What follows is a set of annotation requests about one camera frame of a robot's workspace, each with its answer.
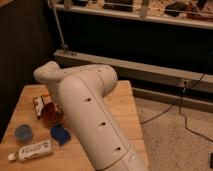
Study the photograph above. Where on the red ceramic bowl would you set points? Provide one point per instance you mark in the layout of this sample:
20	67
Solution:
50	115

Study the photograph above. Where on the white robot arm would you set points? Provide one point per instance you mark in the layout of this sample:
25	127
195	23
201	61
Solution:
79	93

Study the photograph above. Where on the metal pole stand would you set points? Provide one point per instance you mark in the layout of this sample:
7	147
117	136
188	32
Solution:
64	46

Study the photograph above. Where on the blue sponge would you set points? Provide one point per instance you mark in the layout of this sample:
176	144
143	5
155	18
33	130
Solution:
60	134

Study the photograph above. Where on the red white snack packet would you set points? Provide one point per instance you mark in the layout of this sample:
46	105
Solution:
39	102

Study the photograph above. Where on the white tube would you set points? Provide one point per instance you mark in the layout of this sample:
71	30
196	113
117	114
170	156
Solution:
32	151

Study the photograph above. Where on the blue plastic cup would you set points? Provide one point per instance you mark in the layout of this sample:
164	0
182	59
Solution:
23	133

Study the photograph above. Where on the white window ledge rail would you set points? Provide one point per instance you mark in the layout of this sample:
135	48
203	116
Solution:
188	13

